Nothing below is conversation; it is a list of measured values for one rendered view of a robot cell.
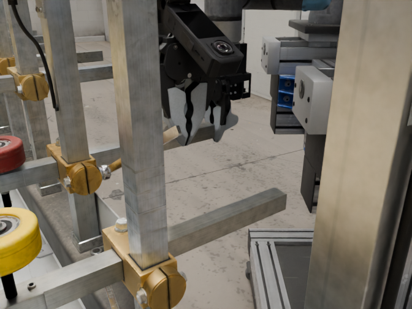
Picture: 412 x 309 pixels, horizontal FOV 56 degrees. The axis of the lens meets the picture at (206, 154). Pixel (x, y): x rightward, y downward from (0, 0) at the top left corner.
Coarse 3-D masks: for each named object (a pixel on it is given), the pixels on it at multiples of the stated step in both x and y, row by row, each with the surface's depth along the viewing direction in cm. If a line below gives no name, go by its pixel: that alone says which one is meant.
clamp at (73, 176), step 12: (48, 144) 70; (48, 156) 70; (60, 156) 65; (60, 168) 64; (72, 168) 62; (84, 168) 61; (96, 168) 62; (60, 180) 66; (72, 180) 60; (84, 180) 61; (96, 180) 63; (72, 192) 63; (84, 192) 62
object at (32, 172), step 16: (208, 128) 82; (112, 144) 72; (176, 144) 78; (48, 160) 66; (96, 160) 69; (112, 160) 71; (0, 176) 60; (16, 176) 62; (32, 176) 64; (48, 176) 65; (0, 192) 61
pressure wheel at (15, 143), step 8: (0, 136) 63; (8, 136) 63; (0, 144) 60; (8, 144) 60; (16, 144) 60; (0, 152) 57; (8, 152) 58; (16, 152) 59; (24, 152) 62; (0, 160) 57; (8, 160) 58; (16, 160) 59; (24, 160) 61; (0, 168) 58; (8, 168) 58; (16, 168) 60; (8, 200) 63
